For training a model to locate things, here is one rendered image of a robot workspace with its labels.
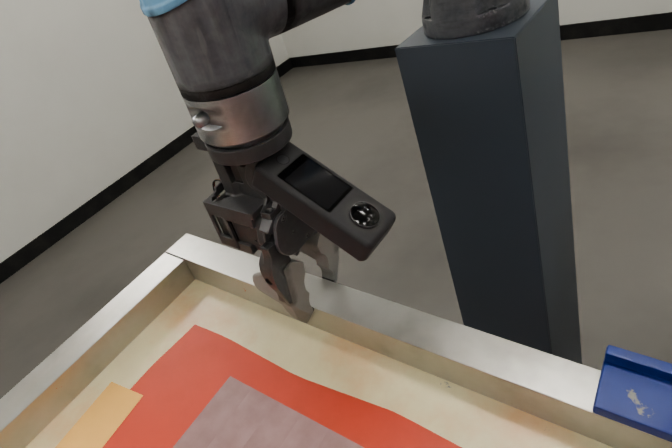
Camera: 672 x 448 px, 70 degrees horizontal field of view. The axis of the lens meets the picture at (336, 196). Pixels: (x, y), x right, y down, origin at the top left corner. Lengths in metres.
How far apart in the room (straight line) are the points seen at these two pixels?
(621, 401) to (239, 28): 0.37
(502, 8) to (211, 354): 0.56
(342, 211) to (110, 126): 3.75
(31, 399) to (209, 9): 0.41
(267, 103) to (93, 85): 3.70
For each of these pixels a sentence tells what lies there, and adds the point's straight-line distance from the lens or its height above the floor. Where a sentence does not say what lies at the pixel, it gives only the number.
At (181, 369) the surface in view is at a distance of 0.55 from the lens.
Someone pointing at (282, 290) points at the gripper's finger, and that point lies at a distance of 0.44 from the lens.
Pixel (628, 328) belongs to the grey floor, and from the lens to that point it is 1.86.
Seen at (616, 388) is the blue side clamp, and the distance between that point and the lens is 0.42.
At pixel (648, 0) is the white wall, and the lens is 3.97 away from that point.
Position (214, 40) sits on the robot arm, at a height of 1.36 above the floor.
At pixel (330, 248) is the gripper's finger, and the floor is 1.13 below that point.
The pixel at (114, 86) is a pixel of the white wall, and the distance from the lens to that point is 4.11.
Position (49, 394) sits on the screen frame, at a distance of 0.58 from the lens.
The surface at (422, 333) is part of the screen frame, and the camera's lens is 0.45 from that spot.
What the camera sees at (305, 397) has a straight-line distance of 0.48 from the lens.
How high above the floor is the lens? 1.42
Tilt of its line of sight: 31 degrees down
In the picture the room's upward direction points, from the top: 21 degrees counter-clockwise
